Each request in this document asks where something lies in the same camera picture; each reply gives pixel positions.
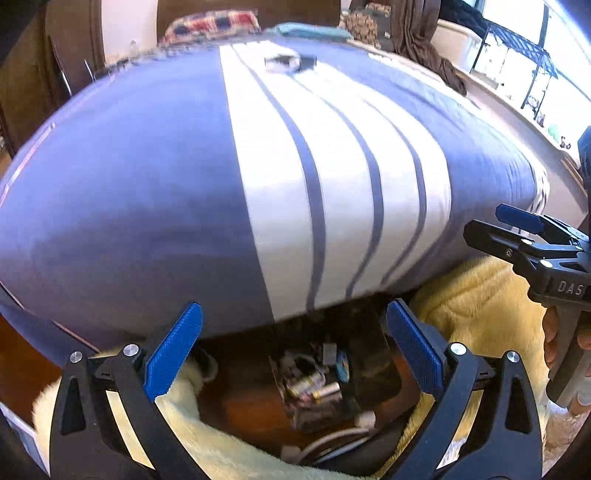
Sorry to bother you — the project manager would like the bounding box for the grey black patterned blanket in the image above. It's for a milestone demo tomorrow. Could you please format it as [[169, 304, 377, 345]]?
[[104, 41, 222, 75]]

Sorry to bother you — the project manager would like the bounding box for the blue white striped bedsheet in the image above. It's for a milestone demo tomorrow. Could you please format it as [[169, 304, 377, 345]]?
[[0, 34, 550, 370]]

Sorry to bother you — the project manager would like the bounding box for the dark wooden wardrobe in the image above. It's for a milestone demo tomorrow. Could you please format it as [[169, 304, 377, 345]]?
[[0, 0, 105, 153]]

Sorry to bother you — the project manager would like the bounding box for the person's right hand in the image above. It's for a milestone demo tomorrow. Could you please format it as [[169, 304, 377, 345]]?
[[542, 305, 591, 418]]

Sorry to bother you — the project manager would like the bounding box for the yellow fluffy blanket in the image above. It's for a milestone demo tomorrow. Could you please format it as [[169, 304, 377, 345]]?
[[32, 256, 578, 480]]

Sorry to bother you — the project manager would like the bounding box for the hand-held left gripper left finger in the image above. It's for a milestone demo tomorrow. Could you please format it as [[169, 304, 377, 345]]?
[[48, 302, 218, 480]]

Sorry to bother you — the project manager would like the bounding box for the metal chair frame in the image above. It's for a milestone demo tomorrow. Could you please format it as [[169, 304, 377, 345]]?
[[48, 34, 95, 97]]

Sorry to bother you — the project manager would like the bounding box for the teal pillow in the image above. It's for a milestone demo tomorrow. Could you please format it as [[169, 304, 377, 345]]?
[[265, 24, 352, 42]]

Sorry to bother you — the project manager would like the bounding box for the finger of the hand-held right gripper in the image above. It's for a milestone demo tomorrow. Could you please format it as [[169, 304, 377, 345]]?
[[496, 204, 591, 248], [463, 219, 591, 280]]

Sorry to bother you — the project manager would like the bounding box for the brown patterned bag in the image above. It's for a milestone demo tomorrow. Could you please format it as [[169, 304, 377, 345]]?
[[339, 4, 398, 51]]

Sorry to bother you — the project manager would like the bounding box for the brown curtain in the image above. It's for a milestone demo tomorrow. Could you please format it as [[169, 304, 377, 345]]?
[[348, 0, 468, 95]]

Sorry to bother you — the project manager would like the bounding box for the white cable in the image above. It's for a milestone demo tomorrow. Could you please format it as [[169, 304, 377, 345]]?
[[281, 413, 376, 463]]

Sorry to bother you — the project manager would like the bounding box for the plaid pillow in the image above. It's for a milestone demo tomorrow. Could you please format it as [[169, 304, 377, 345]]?
[[159, 11, 262, 46]]

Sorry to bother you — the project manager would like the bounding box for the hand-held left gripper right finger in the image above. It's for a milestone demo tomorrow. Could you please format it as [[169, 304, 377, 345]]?
[[369, 298, 543, 480]]

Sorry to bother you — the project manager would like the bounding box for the clear plastic box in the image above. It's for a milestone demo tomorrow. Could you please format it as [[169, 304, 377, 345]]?
[[270, 342, 362, 431]]

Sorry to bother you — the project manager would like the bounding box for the black metal rack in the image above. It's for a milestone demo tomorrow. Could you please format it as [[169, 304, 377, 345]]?
[[471, 4, 571, 112]]

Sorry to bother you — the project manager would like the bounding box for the dark wooden headboard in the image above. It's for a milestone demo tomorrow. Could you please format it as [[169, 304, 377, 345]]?
[[156, 0, 342, 42]]

